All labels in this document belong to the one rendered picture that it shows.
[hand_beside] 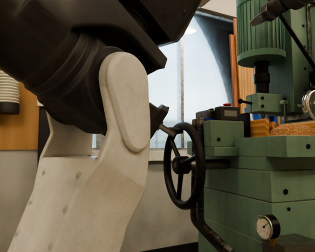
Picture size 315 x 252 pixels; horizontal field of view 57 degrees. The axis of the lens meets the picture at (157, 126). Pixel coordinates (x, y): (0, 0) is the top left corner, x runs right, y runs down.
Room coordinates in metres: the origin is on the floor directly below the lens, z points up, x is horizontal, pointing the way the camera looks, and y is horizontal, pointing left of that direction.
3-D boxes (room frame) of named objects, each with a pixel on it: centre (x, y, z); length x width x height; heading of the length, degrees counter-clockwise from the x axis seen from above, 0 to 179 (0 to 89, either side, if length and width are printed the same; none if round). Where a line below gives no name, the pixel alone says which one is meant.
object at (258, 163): (1.08, -0.34, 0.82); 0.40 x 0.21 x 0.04; 20
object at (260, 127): (1.07, -0.34, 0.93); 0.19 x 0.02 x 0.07; 20
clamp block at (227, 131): (1.05, -0.21, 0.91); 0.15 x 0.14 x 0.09; 20
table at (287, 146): (1.08, -0.29, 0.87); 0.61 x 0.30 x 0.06; 20
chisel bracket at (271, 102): (1.11, -0.42, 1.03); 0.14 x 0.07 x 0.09; 110
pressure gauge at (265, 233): (0.78, -0.29, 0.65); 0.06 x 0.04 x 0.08; 20
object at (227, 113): (1.04, -0.21, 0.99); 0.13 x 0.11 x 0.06; 20
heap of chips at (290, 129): (0.85, -0.40, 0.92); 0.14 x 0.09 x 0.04; 110
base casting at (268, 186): (1.14, -0.51, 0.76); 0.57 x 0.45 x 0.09; 110
